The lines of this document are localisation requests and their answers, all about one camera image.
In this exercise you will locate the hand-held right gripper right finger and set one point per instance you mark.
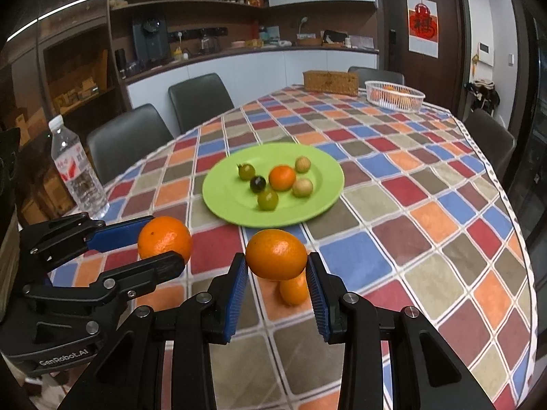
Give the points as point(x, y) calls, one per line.
point(318, 303)

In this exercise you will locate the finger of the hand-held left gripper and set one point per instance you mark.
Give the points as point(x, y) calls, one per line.
point(145, 271)
point(115, 235)

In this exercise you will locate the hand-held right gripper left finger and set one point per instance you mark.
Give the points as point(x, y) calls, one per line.
point(235, 303)

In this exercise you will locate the green plum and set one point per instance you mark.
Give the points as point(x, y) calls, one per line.
point(245, 171)
point(268, 200)

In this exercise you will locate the green plate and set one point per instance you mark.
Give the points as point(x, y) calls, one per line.
point(324, 188)

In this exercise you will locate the tan longan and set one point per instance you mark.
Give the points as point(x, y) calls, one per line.
point(302, 164)
point(302, 188)

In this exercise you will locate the dark purple plum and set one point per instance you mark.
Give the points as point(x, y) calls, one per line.
point(257, 184)

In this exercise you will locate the dark shoulder bag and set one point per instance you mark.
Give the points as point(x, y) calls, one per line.
point(483, 92)

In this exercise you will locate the clear water bottle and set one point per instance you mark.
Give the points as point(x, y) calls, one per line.
point(79, 179)

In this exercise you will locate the grey dining chair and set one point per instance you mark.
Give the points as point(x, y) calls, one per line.
point(201, 98)
point(128, 141)
point(491, 141)
point(376, 74)

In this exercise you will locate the wooden display cabinet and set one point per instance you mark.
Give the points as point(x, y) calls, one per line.
point(64, 72)

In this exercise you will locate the black coffee machine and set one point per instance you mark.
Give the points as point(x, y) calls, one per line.
point(149, 40)

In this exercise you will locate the glass kettle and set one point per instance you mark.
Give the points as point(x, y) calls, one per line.
point(207, 43)

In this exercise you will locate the white plastic basket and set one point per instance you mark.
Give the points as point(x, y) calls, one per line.
point(371, 92)

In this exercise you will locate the mandarin orange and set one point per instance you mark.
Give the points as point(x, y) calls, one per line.
point(401, 101)
point(389, 89)

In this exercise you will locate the white counter cabinet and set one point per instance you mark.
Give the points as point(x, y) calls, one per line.
point(265, 72)

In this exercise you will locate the wicker box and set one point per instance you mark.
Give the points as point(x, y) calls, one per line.
point(331, 82)

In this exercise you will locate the wicker tray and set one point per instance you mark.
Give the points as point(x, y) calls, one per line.
point(310, 42)

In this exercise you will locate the orange box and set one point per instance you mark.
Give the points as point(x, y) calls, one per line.
point(255, 2)

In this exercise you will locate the white desk lamp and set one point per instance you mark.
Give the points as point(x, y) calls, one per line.
point(303, 21)

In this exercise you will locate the white intercom panel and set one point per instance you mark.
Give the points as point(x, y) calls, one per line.
point(485, 53)

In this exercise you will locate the dark brown door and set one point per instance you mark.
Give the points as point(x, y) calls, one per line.
point(395, 8)

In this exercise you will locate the wooden wall shelf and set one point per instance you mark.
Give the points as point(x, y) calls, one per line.
point(192, 6)

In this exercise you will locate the red wall calendar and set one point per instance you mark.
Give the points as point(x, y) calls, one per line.
point(423, 25)

